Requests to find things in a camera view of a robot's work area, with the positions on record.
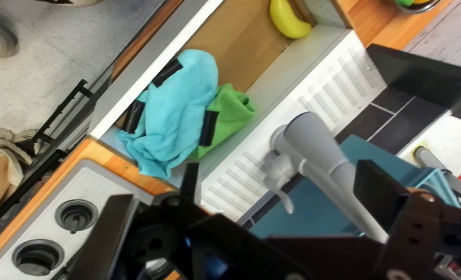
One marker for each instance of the left teal planter box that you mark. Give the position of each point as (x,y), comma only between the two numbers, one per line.
(315,215)

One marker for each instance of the grey toy faucet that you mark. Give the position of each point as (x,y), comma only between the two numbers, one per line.
(305,147)

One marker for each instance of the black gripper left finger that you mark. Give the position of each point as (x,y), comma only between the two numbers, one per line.
(100,254)

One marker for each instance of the toy stove top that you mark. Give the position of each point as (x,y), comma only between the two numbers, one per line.
(58,229)

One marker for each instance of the yellow toy banana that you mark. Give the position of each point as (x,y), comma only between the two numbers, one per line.
(287,21)

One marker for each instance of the white toy sink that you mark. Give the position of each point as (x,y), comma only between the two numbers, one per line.
(327,72)

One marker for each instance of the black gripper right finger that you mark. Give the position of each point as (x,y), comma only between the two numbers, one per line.
(382,196)

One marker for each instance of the grey plank back panel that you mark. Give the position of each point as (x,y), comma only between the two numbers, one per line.
(441,39)

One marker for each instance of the green cloth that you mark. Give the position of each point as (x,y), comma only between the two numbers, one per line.
(229,112)

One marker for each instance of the teal cloth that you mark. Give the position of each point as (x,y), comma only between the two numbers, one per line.
(171,122)

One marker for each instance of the wooden counter top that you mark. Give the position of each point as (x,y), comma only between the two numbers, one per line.
(382,22)

